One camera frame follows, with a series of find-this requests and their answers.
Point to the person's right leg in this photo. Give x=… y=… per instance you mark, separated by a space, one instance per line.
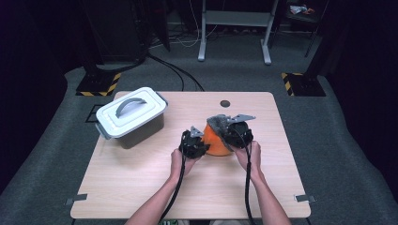
x=231 y=223

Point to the grey fluffy cloth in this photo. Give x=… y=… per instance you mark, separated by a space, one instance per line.
x=219 y=125

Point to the grey plastic storage box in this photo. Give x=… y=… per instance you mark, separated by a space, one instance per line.
x=140 y=137

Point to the person's leg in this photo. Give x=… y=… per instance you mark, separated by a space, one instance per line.
x=231 y=223
x=175 y=223

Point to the dark round table grommet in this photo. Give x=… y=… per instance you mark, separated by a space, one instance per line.
x=225 y=103

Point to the person's left hand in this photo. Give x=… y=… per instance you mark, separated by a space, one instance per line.
x=180 y=167

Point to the black yellow striped stand base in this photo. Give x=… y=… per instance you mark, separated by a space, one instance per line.
x=98 y=86
x=305 y=86

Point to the person's right hand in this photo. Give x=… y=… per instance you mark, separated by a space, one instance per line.
x=254 y=159

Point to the orange plush toy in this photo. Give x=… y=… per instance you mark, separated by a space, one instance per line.
x=214 y=145

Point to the grey tape strip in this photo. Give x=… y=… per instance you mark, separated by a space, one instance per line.
x=305 y=198
x=76 y=199

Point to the white and orange small clutter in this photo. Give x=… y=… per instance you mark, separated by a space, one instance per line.
x=300 y=9

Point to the white metal desk frame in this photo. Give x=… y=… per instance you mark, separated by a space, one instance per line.
x=237 y=18

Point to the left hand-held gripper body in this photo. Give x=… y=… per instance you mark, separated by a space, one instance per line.
x=191 y=146

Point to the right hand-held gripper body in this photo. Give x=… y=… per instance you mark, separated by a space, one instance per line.
x=239 y=134

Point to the person's left leg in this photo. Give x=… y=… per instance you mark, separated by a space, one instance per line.
x=175 y=223

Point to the dark cabinet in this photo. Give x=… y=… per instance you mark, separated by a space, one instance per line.
x=115 y=31

